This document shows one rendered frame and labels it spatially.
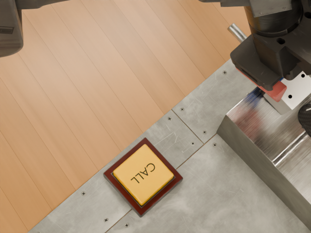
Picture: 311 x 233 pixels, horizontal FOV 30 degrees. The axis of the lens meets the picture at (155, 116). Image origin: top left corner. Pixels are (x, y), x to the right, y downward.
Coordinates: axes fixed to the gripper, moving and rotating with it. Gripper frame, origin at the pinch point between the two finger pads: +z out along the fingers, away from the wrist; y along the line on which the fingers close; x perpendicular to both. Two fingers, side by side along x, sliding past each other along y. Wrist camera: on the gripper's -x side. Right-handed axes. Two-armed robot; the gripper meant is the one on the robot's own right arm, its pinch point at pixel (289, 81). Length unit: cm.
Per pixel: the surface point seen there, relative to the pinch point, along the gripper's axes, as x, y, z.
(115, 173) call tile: 9.5, -23.7, 4.1
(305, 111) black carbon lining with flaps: -1.7, 0.3, 6.5
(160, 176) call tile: 5.6, -19.6, 6.2
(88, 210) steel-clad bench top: 9.8, -30.1, 7.0
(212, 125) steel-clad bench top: 8.4, -8.7, 10.7
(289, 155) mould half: -4.5, -5.5, 6.8
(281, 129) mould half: -1.6, -3.9, 5.6
